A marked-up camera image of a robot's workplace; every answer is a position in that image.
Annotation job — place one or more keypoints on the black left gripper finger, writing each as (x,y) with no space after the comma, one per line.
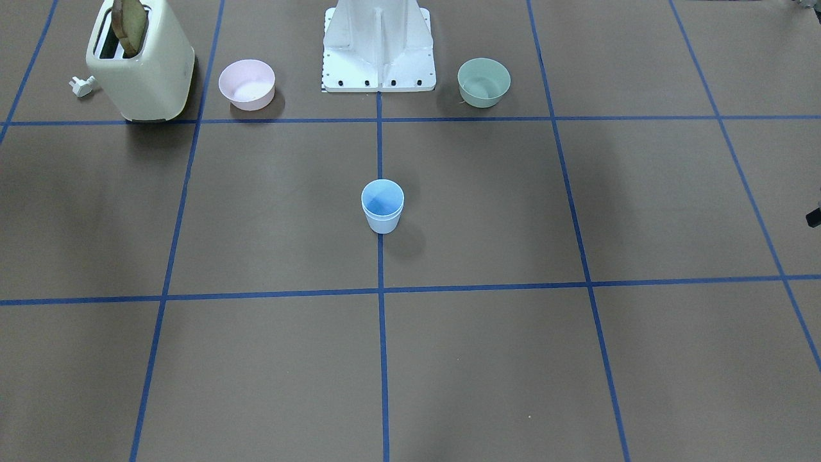
(813,218)

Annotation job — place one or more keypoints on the light blue cup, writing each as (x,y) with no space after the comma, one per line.
(383,221)
(382,198)

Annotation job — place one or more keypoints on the green bowl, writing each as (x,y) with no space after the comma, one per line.
(483,82)

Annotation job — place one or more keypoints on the pink bowl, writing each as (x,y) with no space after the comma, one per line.
(248,84)

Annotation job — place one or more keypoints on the cream toaster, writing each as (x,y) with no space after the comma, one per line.
(154,84)

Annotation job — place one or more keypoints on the bread slice in toaster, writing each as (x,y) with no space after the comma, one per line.
(129,23)

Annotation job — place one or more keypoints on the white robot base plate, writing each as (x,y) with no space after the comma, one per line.
(378,46)

